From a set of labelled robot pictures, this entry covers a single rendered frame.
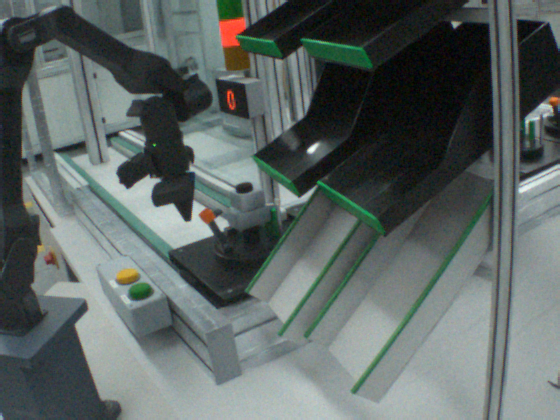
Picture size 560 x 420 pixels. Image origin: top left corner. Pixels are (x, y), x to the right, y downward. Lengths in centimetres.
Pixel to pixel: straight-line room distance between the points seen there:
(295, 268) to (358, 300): 14
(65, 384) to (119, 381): 20
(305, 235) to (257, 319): 16
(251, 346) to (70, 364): 29
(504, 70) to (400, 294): 29
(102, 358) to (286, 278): 39
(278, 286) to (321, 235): 10
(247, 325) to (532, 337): 46
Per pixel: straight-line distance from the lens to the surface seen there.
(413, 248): 75
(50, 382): 82
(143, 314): 103
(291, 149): 81
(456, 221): 72
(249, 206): 104
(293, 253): 87
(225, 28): 120
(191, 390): 96
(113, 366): 107
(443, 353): 98
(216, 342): 92
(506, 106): 60
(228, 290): 98
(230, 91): 122
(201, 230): 136
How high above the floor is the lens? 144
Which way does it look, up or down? 22 degrees down
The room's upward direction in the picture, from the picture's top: 8 degrees counter-clockwise
